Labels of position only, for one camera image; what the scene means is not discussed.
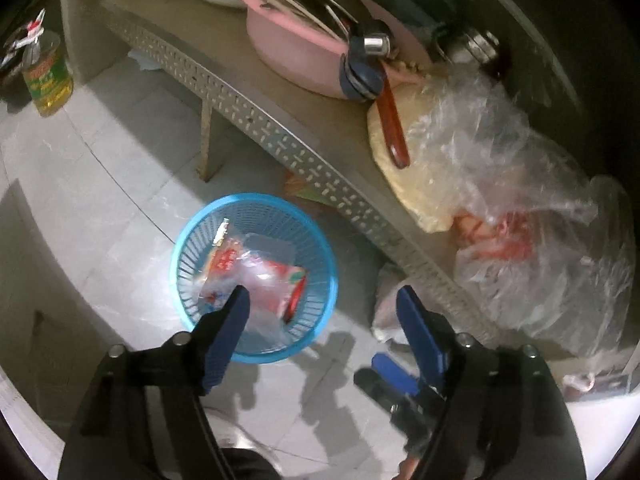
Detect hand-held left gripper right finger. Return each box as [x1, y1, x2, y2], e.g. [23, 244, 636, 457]
[396, 285, 586, 480]

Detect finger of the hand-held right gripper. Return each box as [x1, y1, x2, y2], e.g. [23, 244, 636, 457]
[353, 367, 416, 426]
[371, 352, 426, 398]

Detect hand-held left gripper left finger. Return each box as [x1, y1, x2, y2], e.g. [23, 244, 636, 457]
[57, 285, 251, 480]

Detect wrappers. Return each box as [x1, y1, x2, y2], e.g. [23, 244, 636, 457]
[199, 235, 308, 326]

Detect blue plastic basket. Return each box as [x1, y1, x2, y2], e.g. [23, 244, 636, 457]
[170, 193, 339, 365]

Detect pink white plastic bag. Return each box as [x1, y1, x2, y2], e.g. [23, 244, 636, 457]
[372, 265, 418, 343]

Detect clear plastic bag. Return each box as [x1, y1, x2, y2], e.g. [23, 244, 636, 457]
[220, 232, 301, 353]

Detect red printed plastic bag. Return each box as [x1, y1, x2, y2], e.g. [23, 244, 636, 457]
[452, 207, 538, 291]

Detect orange green packet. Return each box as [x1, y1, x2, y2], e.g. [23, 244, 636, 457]
[284, 170, 333, 207]

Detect clear bag with yellow contents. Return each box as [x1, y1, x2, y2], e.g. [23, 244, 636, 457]
[367, 67, 636, 356]

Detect crumpled grey white bag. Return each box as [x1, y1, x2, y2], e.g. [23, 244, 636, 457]
[127, 50, 163, 72]

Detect pink basin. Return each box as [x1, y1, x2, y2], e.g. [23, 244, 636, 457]
[237, 0, 431, 101]

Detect grey perforated shelf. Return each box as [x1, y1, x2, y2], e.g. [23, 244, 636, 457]
[60, 0, 640, 356]

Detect cooking oil bottle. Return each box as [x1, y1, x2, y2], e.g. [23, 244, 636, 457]
[22, 30, 75, 118]

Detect blue handled tool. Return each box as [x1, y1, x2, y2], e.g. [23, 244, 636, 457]
[340, 22, 396, 103]

